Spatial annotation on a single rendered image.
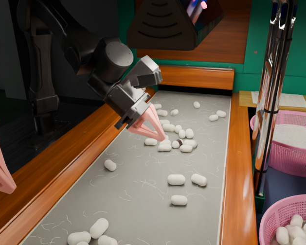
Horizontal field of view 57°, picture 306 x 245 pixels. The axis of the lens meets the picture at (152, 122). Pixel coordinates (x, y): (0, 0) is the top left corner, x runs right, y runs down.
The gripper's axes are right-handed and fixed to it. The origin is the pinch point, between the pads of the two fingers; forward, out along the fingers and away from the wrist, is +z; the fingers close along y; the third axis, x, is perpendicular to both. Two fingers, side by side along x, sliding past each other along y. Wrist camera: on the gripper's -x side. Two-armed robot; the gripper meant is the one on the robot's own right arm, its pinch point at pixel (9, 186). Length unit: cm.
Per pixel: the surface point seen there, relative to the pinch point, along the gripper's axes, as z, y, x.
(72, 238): 11.8, 2.5, 3.1
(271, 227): 35.7, 15.1, -14.7
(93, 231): 13.5, 4.7, 1.6
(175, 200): 22.2, 16.0, -4.9
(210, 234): 28.3, 11.0, -8.4
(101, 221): 13.7, 6.7, 1.1
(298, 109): 43, 68, -25
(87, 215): 11.9, 9.4, 5.4
